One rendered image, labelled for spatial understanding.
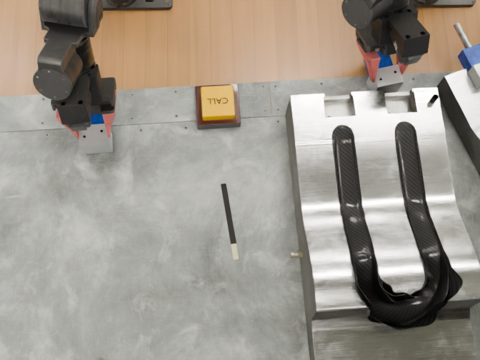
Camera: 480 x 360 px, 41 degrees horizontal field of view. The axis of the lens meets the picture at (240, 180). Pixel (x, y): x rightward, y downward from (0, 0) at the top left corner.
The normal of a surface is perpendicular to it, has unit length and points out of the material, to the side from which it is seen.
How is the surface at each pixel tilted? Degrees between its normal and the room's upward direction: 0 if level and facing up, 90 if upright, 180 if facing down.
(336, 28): 0
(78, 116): 61
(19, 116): 0
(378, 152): 2
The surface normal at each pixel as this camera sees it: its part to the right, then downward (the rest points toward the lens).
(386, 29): 0.22, 0.67
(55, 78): -0.12, 0.70
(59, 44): 0.10, -0.70
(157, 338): 0.03, -0.28
